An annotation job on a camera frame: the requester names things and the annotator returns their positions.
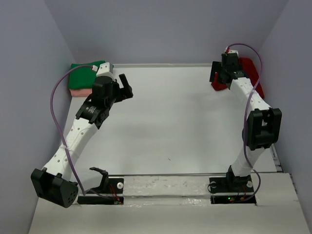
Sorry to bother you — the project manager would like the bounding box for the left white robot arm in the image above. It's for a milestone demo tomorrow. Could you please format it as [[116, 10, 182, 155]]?
[[31, 74, 133, 208]]

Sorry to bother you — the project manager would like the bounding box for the folded pink t shirt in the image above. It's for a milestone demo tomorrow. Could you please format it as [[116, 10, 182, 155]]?
[[69, 88, 92, 98]]

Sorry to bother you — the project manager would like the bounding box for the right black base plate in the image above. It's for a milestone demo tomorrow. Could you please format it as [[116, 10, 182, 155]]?
[[207, 176, 256, 205]]

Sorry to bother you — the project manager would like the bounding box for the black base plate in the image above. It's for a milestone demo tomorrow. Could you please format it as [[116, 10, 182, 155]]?
[[207, 176, 256, 205], [77, 167, 124, 205]]

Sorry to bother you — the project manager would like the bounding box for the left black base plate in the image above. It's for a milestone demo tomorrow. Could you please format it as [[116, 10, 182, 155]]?
[[77, 167, 124, 205]]

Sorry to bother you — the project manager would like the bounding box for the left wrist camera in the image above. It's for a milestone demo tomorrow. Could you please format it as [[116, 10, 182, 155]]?
[[96, 62, 114, 79]]

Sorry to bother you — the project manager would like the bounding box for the folded green t shirt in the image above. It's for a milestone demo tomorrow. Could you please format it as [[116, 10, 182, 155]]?
[[68, 67, 114, 90]]

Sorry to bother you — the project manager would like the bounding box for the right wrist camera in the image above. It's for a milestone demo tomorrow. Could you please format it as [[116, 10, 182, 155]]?
[[224, 47, 239, 55]]

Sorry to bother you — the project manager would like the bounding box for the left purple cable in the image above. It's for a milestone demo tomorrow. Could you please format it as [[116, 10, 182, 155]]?
[[50, 64, 117, 202]]

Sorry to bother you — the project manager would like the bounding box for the red t shirt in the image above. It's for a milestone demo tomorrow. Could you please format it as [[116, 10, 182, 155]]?
[[211, 57, 259, 91]]

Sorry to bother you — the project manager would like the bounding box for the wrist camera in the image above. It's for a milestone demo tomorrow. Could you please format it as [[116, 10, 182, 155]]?
[[224, 47, 239, 55], [96, 62, 114, 79]]

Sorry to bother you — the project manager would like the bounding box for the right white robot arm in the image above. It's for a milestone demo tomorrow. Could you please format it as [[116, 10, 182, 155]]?
[[208, 51, 282, 194]]

